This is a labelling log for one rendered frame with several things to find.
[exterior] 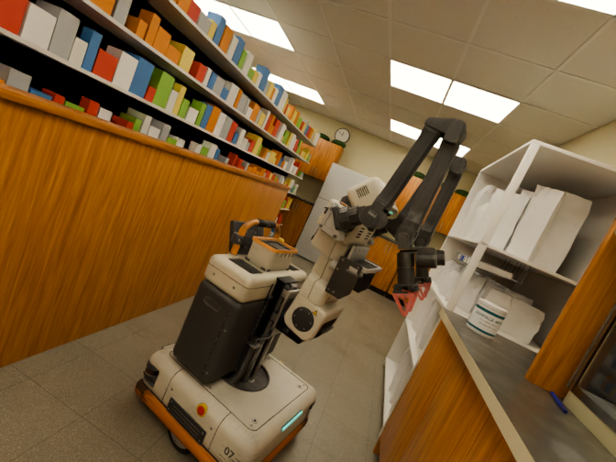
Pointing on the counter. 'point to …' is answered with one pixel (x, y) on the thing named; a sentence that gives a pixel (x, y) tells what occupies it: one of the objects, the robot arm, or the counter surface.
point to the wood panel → (577, 321)
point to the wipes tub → (486, 318)
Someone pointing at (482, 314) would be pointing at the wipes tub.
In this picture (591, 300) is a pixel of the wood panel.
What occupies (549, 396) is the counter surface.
